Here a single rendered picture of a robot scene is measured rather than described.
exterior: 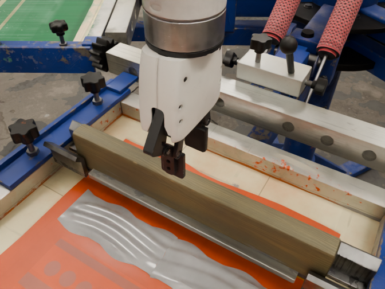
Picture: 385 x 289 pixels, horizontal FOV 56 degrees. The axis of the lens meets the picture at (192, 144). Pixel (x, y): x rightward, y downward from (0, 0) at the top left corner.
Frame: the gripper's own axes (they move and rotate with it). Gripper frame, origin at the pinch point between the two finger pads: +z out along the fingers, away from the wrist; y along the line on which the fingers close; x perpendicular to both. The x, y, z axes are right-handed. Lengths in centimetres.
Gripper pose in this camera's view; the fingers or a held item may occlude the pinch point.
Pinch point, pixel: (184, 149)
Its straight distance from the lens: 45.1
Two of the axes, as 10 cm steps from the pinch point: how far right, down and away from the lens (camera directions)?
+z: -0.1, 7.2, 6.9
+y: -5.2, 5.9, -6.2
